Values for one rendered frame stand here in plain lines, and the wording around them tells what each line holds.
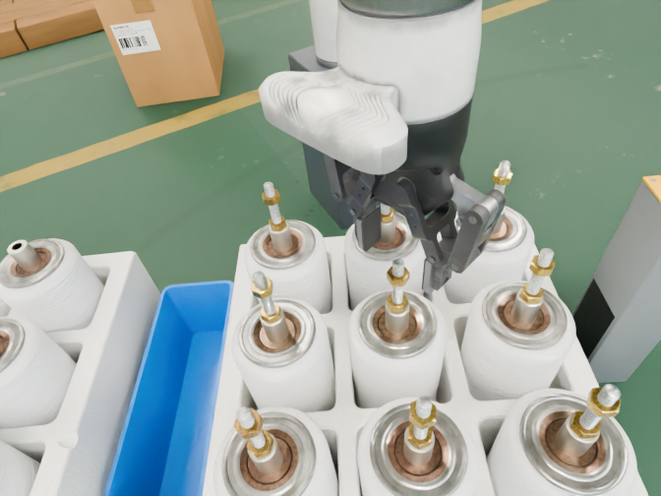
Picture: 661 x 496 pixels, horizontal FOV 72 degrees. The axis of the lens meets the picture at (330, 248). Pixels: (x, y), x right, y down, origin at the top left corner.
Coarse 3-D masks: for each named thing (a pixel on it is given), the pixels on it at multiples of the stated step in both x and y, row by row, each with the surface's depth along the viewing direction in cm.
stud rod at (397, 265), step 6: (396, 264) 37; (402, 264) 37; (396, 270) 37; (402, 270) 37; (396, 276) 38; (396, 288) 39; (402, 288) 39; (396, 294) 40; (402, 294) 40; (396, 300) 40; (402, 300) 41
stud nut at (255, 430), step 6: (252, 408) 31; (258, 414) 31; (258, 420) 31; (234, 426) 31; (240, 426) 30; (252, 426) 30; (258, 426) 30; (240, 432) 30; (246, 432) 30; (252, 432) 30; (258, 432) 30; (246, 438) 31
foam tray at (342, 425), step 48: (336, 240) 62; (240, 288) 58; (336, 288) 56; (336, 336) 52; (240, 384) 49; (336, 384) 48; (576, 384) 45; (336, 432) 44; (480, 432) 47; (480, 480) 40
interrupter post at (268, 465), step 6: (276, 444) 34; (276, 450) 34; (252, 456) 34; (270, 456) 34; (276, 456) 35; (282, 456) 36; (258, 462) 34; (264, 462) 34; (270, 462) 34; (276, 462) 35; (258, 468) 36; (264, 468) 35; (270, 468) 35; (276, 468) 36
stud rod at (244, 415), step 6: (240, 408) 30; (246, 408) 30; (240, 414) 30; (246, 414) 30; (252, 414) 30; (240, 420) 30; (246, 420) 30; (252, 420) 30; (246, 426) 30; (252, 438) 32; (258, 438) 32; (264, 438) 33; (258, 444) 33; (264, 444) 33
